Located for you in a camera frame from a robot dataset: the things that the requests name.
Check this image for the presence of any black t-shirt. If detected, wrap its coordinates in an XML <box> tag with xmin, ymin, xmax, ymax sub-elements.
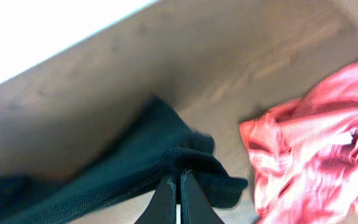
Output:
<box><xmin>0</xmin><ymin>98</ymin><xmax>248</xmax><ymax>223</ymax></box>

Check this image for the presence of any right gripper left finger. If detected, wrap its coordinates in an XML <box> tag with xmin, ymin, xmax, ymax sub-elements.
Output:
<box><xmin>135</xmin><ymin>175</ymin><xmax>177</xmax><ymax>224</ymax></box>

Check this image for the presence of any red t-shirt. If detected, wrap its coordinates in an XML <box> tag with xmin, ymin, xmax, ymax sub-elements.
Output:
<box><xmin>239</xmin><ymin>62</ymin><xmax>358</xmax><ymax>223</ymax></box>

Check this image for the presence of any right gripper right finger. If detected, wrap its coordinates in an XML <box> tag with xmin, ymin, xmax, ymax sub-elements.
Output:
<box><xmin>180</xmin><ymin>170</ymin><xmax>224</xmax><ymax>224</ymax></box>

